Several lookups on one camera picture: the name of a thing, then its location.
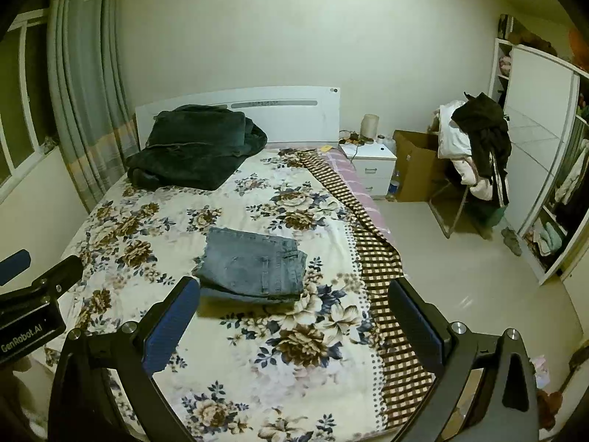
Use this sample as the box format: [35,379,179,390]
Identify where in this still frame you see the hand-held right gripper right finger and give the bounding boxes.
[388,277,540,442]

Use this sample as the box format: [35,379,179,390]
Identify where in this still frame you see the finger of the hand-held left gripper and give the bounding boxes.
[0,249,32,287]
[0,255,85,307]

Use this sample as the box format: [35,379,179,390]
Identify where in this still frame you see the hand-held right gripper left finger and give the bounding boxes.
[48,276,202,442]

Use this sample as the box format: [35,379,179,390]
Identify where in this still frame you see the blue jeans pants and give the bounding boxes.
[193,227,308,305]

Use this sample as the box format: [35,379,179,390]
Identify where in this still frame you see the brown checkered blanket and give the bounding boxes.
[298,149,436,430]

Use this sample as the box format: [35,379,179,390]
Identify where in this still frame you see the bed with floral sheet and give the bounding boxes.
[43,144,406,442]

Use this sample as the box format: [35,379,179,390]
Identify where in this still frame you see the grey slippers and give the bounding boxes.
[500,227,523,257]

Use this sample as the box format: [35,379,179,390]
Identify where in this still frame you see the pink cloth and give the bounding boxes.
[530,355,551,390]

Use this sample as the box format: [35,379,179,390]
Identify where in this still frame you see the green bag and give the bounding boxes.
[468,201,508,229]

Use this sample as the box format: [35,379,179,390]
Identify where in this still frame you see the white framed window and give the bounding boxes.
[0,8,60,190]

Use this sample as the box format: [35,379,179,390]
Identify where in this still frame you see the brown cardboard box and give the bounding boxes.
[392,129,451,204]

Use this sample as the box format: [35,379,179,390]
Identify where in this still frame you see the pale pink garment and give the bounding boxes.
[453,155,492,201]

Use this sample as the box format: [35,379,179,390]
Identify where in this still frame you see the pink plaid mattress cover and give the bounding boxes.
[321,146,399,250]

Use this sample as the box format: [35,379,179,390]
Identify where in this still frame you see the white nightstand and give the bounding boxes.
[339,140,398,200]

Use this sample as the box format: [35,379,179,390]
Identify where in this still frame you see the grey striped curtain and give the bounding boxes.
[46,0,141,215]

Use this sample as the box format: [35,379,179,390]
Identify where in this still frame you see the dark green blanket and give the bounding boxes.
[126,104,269,191]

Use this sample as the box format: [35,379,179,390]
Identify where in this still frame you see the black garment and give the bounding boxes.
[451,92,513,208]

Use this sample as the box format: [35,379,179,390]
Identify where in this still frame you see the white garment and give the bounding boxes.
[436,100,476,163]

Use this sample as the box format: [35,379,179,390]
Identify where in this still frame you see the hanging clothes in wardrobe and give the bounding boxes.
[525,97,589,270]

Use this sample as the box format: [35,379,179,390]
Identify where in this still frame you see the beige table lamp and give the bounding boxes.
[360,113,379,144]

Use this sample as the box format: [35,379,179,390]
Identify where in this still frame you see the white wardrobe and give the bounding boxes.
[488,36,589,287]

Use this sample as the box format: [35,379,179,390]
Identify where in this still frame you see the white bed headboard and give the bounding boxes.
[134,85,342,154]

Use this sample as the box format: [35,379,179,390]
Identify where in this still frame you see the brown bags on wardrobe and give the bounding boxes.
[499,13,558,57]

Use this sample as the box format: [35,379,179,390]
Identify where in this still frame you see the metal frame chair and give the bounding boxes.
[429,166,494,240]

